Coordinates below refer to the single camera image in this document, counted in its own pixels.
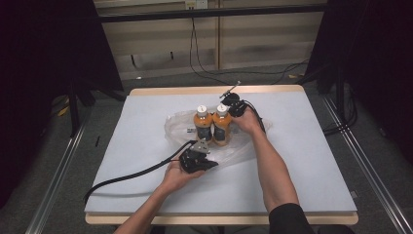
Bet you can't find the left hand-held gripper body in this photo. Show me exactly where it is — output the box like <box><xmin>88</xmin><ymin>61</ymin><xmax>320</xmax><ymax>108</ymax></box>
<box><xmin>178</xmin><ymin>137</ymin><xmax>215</xmax><ymax>174</ymax></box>

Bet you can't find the white wall socket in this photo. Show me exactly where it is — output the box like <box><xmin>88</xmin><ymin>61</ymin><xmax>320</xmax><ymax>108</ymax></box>
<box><xmin>184</xmin><ymin>0</ymin><xmax>208</xmax><ymax>10</ymax></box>

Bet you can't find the black floor cable bundle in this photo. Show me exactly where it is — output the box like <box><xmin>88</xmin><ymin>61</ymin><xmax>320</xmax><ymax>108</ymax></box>
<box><xmin>322</xmin><ymin>92</ymin><xmax>358</xmax><ymax>137</ymax></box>

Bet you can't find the black horizontal rail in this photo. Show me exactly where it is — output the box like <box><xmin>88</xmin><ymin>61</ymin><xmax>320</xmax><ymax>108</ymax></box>
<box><xmin>96</xmin><ymin>3</ymin><xmax>327</xmax><ymax>23</ymax></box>

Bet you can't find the metal floor rail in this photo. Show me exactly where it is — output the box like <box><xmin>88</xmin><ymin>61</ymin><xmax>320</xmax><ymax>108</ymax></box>
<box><xmin>320</xmin><ymin>94</ymin><xmax>413</xmax><ymax>234</ymax></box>
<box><xmin>24</xmin><ymin>106</ymin><xmax>95</xmax><ymax>234</ymax></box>

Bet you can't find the orange juice bottle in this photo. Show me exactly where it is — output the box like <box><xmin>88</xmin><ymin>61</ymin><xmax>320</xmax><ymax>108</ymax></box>
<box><xmin>211</xmin><ymin>103</ymin><xmax>234</xmax><ymax>147</ymax></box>
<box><xmin>193</xmin><ymin>104</ymin><xmax>214</xmax><ymax>144</ymax></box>

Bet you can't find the person's right hand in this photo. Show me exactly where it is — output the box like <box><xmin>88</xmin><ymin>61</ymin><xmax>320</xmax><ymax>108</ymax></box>
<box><xmin>231</xmin><ymin>106</ymin><xmax>265</xmax><ymax>137</ymax></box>

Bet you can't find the thin black wall cable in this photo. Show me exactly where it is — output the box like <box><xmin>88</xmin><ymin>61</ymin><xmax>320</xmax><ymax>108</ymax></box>
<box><xmin>188</xmin><ymin>18</ymin><xmax>228</xmax><ymax>86</ymax></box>
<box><xmin>193</xmin><ymin>19</ymin><xmax>310</xmax><ymax>76</ymax></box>

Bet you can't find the person's left hand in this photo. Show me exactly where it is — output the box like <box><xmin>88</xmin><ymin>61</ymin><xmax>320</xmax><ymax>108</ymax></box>
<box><xmin>163</xmin><ymin>159</ymin><xmax>207</xmax><ymax>193</ymax></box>

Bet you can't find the thick black gripper cable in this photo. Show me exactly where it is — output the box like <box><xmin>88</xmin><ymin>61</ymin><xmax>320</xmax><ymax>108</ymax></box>
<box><xmin>83</xmin><ymin>139</ymin><xmax>198</xmax><ymax>205</ymax></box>

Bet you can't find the clear plastic bag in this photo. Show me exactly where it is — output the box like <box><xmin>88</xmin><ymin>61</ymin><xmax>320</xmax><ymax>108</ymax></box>
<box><xmin>164</xmin><ymin>108</ymin><xmax>274</xmax><ymax>170</ymax></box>

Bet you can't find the black sleeve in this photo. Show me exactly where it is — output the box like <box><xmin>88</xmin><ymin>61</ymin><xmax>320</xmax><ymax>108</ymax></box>
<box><xmin>268</xmin><ymin>203</ymin><xmax>315</xmax><ymax>234</ymax></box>

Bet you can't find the black curtain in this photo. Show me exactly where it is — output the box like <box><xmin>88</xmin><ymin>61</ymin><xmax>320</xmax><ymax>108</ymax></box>
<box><xmin>0</xmin><ymin>0</ymin><xmax>125</xmax><ymax>209</ymax></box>
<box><xmin>305</xmin><ymin>0</ymin><xmax>413</xmax><ymax>157</ymax></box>

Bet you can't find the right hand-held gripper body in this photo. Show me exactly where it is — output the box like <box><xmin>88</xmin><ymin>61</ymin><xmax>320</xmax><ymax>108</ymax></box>
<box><xmin>219</xmin><ymin>81</ymin><xmax>249</xmax><ymax>119</ymax></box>

